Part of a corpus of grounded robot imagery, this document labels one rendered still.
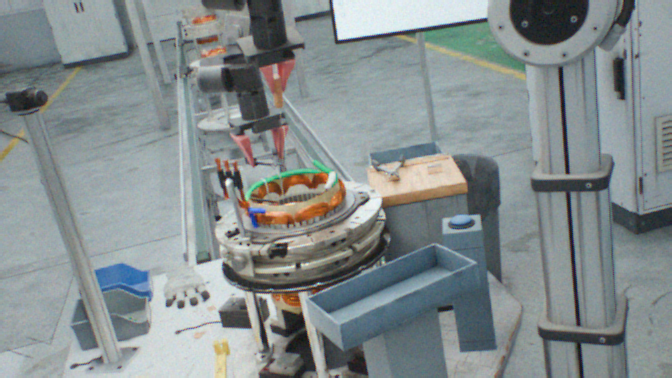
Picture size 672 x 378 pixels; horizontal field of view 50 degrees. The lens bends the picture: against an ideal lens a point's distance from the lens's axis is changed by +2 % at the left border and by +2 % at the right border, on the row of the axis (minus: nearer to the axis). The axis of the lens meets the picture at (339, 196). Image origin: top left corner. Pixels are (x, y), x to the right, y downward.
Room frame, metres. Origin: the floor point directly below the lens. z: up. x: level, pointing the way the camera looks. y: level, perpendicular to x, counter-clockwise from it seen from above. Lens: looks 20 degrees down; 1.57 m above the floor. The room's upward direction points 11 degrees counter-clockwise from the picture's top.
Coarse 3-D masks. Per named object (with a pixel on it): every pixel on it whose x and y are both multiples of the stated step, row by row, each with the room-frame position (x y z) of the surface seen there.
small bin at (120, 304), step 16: (80, 304) 1.59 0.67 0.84; (112, 304) 1.60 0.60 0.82; (128, 304) 1.61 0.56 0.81; (144, 304) 1.61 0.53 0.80; (80, 320) 1.54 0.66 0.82; (112, 320) 1.48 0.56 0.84; (128, 320) 1.48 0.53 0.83; (144, 320) 1.49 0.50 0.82; (80, 336) 1.47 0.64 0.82; (128, 336) 1.48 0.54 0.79
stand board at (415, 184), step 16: (448, 160) 1.48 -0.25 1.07; (368, 176) 1.47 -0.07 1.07; (384, 176) 1.45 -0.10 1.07; (400, 176) 1.43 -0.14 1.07; (416, 176) 1.41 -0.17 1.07; (432, 176) 1.40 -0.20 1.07; (448, 176) 1.38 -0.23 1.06; (384, 192) 1.36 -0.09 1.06; (400, 192) 1.34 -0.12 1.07; (416, 192) 1.33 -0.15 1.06; (432, 192) 1.33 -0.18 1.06; (448, 192) 1.33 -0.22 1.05; (464, 192) 1.33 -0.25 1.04
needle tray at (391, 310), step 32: (416, 256) 1.05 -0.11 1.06; (448, 256) 1.04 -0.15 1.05; (352, 288) 1.00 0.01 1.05; (384, 288) 1.03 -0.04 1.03; (416, 288) 1.01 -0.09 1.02; (448, 288) 0.95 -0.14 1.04; (320, 320) 0.93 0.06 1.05; (352, 320) 0.88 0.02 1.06; (384, 320) 0.90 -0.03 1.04; (416, 320) 0.94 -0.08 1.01; (384, 352) 0.92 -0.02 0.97; (416, 352) 0.94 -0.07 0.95
